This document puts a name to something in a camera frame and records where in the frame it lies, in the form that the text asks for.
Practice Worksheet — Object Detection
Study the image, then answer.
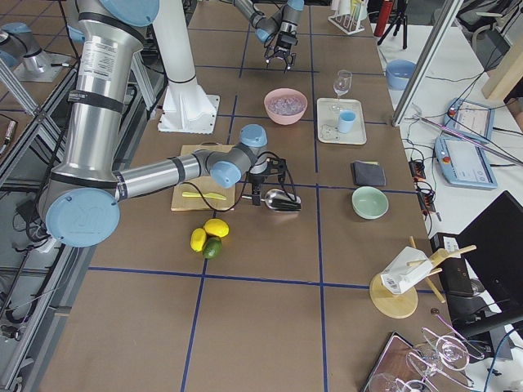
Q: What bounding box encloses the black tripod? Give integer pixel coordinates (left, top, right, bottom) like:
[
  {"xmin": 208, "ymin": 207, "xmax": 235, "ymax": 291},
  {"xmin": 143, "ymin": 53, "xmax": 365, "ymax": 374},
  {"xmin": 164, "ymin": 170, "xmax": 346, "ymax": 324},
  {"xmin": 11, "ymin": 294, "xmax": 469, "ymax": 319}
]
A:
[{"xmin": 377, "ymin": 0, "xmax": 409, "ymax": 50}]

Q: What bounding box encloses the green bowl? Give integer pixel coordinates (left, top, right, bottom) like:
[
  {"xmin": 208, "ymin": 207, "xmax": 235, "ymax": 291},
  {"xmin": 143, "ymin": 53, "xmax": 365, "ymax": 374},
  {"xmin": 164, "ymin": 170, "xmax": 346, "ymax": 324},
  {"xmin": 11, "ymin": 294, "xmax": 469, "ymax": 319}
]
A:
[{"xmin": 351, "ymin": 186, "xmax": 389, "ymax": 220}]

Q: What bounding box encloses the blue bowl on desk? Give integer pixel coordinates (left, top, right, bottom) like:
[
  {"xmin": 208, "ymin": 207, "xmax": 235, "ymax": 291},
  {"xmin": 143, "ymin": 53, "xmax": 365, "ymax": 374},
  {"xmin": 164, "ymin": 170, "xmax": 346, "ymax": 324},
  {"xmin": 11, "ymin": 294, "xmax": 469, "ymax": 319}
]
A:
[{"xmin": 386, "ymin": 59, "xmax": 416, "ymax": 91}]

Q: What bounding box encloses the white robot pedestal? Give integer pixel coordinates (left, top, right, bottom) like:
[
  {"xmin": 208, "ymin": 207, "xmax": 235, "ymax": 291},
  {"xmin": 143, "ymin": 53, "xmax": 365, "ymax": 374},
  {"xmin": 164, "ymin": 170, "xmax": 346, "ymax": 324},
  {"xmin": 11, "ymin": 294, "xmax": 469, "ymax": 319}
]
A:
[{"xmin": 153, "ymin": 1, "xmax": 220, "ymax": 134}]

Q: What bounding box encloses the wooden cup stand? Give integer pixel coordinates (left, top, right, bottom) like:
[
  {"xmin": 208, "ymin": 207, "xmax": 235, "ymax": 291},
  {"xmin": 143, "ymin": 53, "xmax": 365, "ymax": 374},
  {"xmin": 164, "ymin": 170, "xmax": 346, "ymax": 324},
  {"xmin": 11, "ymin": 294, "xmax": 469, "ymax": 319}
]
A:
[{"xmin": 369, "ymin": 236, "xmax": 476, "ymax": 319}]

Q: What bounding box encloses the yellow lemon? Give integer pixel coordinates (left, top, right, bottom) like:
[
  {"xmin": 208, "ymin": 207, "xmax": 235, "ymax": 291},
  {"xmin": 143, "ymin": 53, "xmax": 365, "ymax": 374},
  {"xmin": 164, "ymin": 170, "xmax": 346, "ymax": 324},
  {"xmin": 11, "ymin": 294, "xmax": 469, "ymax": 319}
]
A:
[
  {"xmin": 203, "ymin": 218, "xmax": 230, "ymax": 238},
  {"xmin": 190, "ymin": 228, "xmax": 207, "ymax": 252}
]

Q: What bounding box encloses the aluminium frame post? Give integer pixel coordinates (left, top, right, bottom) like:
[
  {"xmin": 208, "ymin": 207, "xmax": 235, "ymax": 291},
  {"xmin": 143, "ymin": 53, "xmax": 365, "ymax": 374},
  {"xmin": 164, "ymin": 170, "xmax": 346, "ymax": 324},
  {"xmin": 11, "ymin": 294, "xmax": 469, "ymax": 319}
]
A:
[{"xmin": 391, "ymin": 0, "xmax": 463, "ymax": 127}]

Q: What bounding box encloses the grey folded cloth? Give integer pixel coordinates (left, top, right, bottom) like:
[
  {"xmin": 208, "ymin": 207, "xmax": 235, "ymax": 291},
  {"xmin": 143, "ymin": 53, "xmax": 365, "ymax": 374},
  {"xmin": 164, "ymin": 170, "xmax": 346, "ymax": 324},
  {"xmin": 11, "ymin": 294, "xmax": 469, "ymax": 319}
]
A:
[{"xmin": 351, "ymin": 161, "xmax": 387, "ymax": 186}]

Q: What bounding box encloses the green lime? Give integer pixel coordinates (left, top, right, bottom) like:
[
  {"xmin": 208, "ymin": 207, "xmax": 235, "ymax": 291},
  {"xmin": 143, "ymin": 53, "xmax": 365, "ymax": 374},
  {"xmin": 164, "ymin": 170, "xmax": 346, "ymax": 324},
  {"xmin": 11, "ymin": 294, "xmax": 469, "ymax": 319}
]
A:
[{"xmin": 202, "ymin": 237, "xmax": 222, "ymax": 260}]

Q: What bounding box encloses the black monitor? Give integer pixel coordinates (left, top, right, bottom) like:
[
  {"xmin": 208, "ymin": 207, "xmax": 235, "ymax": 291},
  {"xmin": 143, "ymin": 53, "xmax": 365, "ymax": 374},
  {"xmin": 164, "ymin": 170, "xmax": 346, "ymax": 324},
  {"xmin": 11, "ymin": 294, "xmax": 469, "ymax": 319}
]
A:
[{"xmin": 448, "ymin": 190, "xmax": 522, "ymax": 337}]

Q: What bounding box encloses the clear wine glass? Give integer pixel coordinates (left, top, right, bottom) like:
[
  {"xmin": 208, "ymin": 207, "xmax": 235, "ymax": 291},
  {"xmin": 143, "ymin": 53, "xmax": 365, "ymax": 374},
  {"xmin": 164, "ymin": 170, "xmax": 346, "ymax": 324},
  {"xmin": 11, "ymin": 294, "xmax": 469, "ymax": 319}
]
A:
[{"xmin": 330, "ymin": 69, "xmax": 353, "ymax": 113}]

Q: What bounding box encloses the metal ice scoop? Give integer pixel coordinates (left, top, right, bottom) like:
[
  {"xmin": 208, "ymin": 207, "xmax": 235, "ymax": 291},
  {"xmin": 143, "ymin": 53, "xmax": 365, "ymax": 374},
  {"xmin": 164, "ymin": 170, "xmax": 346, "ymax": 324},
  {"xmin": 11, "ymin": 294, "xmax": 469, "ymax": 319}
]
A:
[{"xmin": 260, "ymin": 189, "xmax": 302, "ymax": 212}]

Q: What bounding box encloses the teach pendant tablet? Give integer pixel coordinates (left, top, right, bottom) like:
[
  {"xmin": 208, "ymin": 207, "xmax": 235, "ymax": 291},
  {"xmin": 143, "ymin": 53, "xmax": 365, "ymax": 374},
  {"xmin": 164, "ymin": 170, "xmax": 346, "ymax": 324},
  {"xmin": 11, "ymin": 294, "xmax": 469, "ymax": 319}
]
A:
[
  {"xmin": 434, "ymin": 136, "xmax": 498, "ymax": 189},
  {"xmin": 443, "ymin": 98, "xmax": 494, "ymax": 144}
]

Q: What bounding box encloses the cream bear tray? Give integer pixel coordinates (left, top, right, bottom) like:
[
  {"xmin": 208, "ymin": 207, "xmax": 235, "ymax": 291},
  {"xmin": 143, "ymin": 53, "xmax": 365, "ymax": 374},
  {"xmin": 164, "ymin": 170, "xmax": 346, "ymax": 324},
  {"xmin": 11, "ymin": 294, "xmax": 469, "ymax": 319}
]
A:
[{"xmin": 316, "ymin": 98, "xmax": 367, "ymax": 145}]

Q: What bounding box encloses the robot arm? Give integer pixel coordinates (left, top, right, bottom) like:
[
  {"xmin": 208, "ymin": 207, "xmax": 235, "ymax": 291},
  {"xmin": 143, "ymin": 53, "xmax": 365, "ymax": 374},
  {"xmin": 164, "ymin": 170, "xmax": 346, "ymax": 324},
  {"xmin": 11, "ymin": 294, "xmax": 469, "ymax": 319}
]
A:
[
  {"xmin": 39, "ymin": 1, "xmax": 267, "ymax": 247},
  {"xmin": 226, "ymin": 0, "xmax": 305, "ymax": 73}
]

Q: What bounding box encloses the clear ice cubes pile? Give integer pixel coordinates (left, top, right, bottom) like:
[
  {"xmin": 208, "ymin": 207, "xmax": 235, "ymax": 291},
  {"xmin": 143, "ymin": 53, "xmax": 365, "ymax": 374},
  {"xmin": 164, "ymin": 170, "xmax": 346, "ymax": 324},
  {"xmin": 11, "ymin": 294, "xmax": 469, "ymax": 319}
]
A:
[{"xmin": 268, "ymin": 95, "xmax": 305, "ymax": 116}]

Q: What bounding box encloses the light blue cup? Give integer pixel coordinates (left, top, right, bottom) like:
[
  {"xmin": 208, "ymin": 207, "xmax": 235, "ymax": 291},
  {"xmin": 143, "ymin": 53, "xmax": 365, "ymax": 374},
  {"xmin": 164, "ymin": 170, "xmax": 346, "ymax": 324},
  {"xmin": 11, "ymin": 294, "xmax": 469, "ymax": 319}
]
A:
[{"xmin": 337, "ymin": 109, "xmax": 356, "ymax": 134}]

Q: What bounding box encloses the red bottle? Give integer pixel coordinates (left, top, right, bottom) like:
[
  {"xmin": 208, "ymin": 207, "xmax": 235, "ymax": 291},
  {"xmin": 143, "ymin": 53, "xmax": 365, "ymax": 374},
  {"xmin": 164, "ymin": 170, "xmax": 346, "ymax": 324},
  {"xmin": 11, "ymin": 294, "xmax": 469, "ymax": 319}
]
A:
[{"xmin": 373, "ymin": 0, "xmax": 394, "ymax": 37}]

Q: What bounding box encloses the upside-down wine glass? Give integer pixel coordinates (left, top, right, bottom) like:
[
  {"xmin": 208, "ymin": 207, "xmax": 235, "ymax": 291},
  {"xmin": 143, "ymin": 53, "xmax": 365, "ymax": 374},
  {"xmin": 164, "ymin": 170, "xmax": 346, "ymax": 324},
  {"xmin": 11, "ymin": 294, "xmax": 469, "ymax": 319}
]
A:
[{"xmin": 406, "ymin": 309, "xmax": 485, "ymax": 386}]

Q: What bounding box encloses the white carton box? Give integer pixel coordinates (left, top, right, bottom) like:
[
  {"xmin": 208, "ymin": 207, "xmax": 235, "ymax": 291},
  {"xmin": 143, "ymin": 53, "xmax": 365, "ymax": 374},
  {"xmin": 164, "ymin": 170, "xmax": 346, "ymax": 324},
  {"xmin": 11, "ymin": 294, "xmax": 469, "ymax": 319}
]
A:
[{"xmin": 380, "ymin": 247, "xmax": 432, "ymax": 295}]

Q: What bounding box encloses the wooden cutting board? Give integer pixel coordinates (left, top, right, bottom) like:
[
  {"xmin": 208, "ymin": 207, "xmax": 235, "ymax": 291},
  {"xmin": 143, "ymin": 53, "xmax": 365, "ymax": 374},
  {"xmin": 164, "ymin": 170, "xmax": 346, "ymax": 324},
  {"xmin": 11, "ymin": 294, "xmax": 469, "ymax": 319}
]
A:
[{"xmin": 170, "ymin": 145, "xmax": 239, "ymax": 212}]

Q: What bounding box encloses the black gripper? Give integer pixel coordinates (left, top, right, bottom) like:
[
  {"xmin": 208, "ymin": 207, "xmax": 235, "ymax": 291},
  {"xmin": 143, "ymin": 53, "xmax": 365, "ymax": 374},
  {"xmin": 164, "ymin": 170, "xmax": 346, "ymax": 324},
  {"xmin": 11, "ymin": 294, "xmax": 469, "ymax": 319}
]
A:
[
  {"xmin": 247, "ymin": 158, "xmax": 287, "ymax": 205},
  {"xmin": 264, "ymin": 32, "xmax": 297, "ymax": 73}
]

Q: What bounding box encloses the white wire cup rack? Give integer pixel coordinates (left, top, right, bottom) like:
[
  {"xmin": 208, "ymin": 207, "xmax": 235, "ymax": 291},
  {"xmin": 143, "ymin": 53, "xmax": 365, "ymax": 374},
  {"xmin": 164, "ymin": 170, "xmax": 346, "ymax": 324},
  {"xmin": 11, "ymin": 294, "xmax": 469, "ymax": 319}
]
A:
[{"xmin": 328, "ymin": 0, "xmax": 368, "ymax": 35}]

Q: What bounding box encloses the pink bowl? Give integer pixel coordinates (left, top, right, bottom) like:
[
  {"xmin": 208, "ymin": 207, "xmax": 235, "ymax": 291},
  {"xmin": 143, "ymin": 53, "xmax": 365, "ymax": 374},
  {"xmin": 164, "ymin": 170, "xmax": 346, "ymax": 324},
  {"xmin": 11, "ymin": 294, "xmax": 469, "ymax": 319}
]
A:
[{"xmin": 264, "ymin": 88, "xmax": 308, "ymax": 125}]

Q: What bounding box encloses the yellow plastic knife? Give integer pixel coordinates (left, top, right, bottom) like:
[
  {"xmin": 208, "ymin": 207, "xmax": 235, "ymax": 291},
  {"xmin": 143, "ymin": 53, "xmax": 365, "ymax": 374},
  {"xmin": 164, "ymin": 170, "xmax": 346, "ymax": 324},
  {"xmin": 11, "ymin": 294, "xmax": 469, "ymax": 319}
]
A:
[{"xmin": 181, "ymin": 191, "xmax": 227, "ymax": 201}]

